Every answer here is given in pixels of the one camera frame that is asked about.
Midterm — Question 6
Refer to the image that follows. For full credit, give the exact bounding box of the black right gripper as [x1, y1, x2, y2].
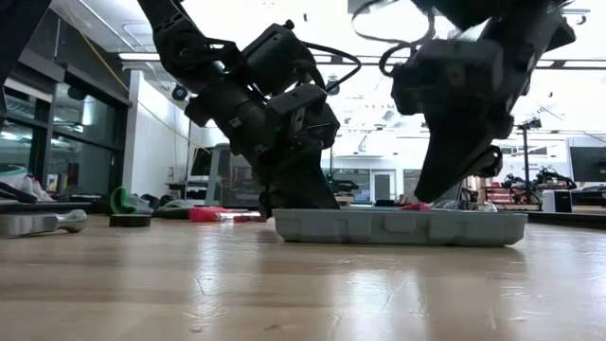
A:
[414, 41, 534, 204]

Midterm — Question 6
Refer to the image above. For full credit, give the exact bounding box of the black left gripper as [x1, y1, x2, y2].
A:
[184, 87, 340, 212]

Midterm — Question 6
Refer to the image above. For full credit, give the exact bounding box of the grey plastic tool case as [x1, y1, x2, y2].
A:
[272, 206, 529, 248]

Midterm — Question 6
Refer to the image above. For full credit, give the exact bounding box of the black tape roll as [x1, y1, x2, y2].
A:
[108, 213, 153, 229]

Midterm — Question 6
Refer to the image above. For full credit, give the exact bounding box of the grey mesh office chair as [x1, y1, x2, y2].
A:
[205, 142, 259, 208]

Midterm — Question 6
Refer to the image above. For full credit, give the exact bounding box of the background robot station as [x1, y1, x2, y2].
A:
[501, 164, 579, 206]

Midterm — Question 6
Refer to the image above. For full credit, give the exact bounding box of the small dark monitor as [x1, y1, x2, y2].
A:
[188, 146, 214, 179]

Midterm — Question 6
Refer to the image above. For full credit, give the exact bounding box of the white box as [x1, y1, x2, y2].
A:
[541, 188, 573, 214]

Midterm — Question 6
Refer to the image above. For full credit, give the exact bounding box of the black computer monitor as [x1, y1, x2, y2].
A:
[568, 146, 606, 184]

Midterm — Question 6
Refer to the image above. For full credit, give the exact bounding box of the long ceiling light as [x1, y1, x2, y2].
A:
[117, 51, 162, 63]

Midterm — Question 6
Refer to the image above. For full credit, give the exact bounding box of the pile of white cloth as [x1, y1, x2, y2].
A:
[0, 163, 54, 204]

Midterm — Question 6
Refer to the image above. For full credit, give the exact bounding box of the black camera stand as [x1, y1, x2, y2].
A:
[517, 117, 544, 206]

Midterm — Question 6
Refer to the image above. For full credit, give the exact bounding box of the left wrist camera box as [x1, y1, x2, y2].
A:
[266, 83, 342, 150]

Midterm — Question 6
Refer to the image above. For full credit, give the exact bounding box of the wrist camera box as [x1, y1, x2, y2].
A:
[266, 83, 342, 150]
[391, 39, 504, 118]

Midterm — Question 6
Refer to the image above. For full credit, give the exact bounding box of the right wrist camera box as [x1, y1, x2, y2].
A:
[391, 39, 504, 118]

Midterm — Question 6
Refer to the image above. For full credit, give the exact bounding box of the black right camera cable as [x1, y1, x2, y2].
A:
[350, 0, 437, 78]

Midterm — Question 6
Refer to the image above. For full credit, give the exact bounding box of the black camera cable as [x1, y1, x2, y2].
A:
[300, 40, 364, 95]
[350, 0, 437, 78]

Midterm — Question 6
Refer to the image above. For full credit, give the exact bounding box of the black aluminium table frame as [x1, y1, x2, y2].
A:
[0, 201, 606, 232]

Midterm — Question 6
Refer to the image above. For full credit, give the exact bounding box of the black left camera cable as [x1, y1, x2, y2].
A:
[300, 40, 364, 95]

